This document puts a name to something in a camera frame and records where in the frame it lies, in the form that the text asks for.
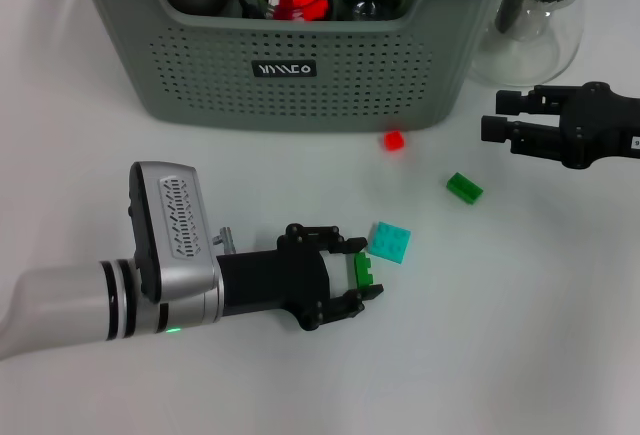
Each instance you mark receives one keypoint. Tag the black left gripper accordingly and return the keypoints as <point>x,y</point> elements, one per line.
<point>270,280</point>

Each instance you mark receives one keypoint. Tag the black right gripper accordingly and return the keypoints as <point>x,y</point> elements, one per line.
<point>607,127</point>

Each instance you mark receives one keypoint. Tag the green brick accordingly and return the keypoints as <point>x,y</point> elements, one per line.
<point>465,187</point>
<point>364,272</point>

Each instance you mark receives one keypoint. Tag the teal square plate brick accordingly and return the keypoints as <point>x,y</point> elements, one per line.
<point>391,241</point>

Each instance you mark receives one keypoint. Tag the red sloped brick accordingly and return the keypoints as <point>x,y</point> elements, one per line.
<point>316,7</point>

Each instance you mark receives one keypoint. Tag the white long brick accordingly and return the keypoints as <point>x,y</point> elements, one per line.
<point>299,17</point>

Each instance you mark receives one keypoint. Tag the long dark red brick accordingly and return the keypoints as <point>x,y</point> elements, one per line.
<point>286,2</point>

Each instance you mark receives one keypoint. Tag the grey-green perforated storage bin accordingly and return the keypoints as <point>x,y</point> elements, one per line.
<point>350,80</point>

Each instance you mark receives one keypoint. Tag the glass carafe black lid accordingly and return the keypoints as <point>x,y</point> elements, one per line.
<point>535,40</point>

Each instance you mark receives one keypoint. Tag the small red brick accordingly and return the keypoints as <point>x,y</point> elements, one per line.
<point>393,140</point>

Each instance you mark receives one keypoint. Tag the silver vented wrist camera box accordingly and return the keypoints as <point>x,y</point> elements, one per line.
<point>180,225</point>

